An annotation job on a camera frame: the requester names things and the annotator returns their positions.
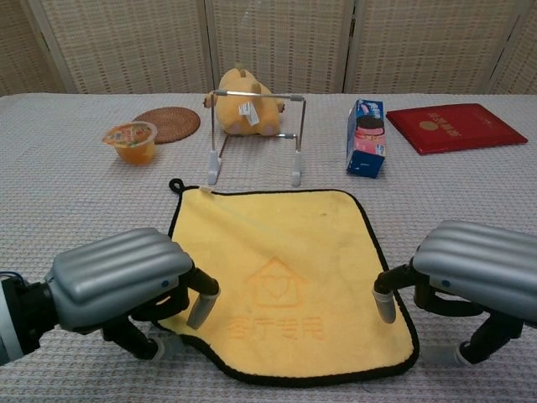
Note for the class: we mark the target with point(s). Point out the yellow plush toy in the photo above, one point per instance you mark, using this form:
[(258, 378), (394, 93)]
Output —
[(228, 109)]

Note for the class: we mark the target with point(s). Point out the pale woven tablecloth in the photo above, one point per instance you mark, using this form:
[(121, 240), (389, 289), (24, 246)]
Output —
[(84, 201)]

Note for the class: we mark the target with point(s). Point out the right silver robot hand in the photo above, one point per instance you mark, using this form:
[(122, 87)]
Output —
[(478, 264)]

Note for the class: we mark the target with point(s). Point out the red certificate book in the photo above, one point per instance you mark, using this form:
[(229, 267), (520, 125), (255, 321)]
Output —
[(453, 130)]

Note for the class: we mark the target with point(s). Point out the orange fruit jelly cup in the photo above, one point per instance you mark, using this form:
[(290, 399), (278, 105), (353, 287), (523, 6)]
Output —
[(134, 151)]

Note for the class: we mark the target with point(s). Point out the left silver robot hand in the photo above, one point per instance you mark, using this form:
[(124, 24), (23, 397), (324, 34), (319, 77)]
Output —
[(117, 268)]

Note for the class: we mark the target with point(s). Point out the round woven brown coaster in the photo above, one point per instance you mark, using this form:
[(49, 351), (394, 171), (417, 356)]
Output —
[(172, 121)]

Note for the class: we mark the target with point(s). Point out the woven folding screen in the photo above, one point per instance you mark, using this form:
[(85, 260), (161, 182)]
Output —
[(126, 46)]

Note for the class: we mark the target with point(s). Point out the blue cookie box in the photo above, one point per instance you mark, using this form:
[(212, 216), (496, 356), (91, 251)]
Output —
[(365, 142)]

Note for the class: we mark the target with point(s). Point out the yellow cloth with black back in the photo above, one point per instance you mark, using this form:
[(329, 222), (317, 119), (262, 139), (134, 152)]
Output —
[(293, 235)]

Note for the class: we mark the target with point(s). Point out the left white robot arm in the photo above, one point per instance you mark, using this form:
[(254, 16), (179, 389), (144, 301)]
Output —
[(12, 323)]

